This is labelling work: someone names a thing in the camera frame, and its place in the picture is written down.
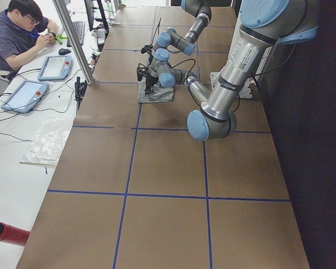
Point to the clear plastic bag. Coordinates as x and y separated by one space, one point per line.
48 143

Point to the black keyboard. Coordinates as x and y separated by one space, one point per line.
79 29

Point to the striped polo shirt white collar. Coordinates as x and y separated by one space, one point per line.
159 95

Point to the black clamp tool on edge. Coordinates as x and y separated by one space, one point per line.
79 91

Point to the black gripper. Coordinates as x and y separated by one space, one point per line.
150 79
152 58

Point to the aluminium frame post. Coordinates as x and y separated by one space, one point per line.
72 37

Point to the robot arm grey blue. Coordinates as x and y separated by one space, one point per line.
172 37
263 25

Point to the seated person in blue shirt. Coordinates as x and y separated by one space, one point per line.
24 32

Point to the black monitor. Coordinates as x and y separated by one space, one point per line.
91 6

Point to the blue teach pendant near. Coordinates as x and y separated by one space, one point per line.
25 97

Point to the blue teach pendant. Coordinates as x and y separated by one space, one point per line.
55 68
25 97

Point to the blue teach pendant far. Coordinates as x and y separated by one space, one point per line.
55 68

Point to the black computer mouse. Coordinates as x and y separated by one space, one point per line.
64 51

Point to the red cylinder tube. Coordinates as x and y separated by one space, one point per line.
13 235

